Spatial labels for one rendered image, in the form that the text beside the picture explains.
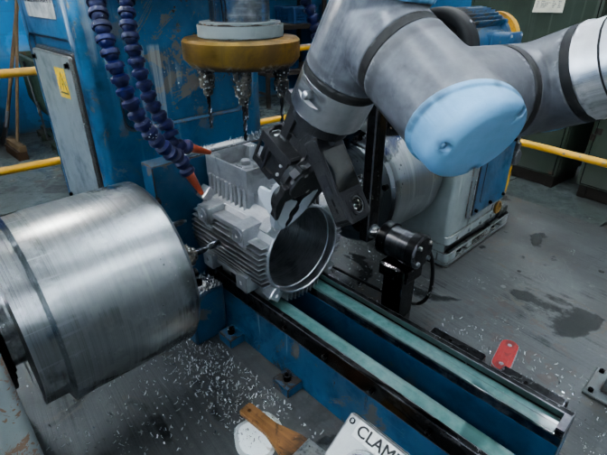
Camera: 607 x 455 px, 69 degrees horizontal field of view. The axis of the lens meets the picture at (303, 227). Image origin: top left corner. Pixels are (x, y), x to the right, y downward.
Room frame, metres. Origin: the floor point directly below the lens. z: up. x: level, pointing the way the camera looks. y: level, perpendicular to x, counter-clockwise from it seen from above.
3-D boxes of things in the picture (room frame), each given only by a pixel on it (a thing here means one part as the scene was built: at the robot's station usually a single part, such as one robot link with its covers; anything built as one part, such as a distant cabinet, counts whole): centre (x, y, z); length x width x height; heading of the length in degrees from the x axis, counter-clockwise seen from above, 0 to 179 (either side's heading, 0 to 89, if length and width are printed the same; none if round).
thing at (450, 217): (1.12, -0.36, 0.99); 0.35 x 0.31 x 0.37; 134
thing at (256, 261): (0.71, 0.07, 1.02); 0.20 x 0.19 x 0.19; 43
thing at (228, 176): (0.74, 0.09, 1.11); 0.12 x 0.11 x 0.07; 43
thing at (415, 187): (0.94, -0.17, 1.04); 0.41 x 0.25 x 0.25; 134
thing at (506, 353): (0.60, -0.36, 0.81); 0.09 x 0.03 x 0.02; 144
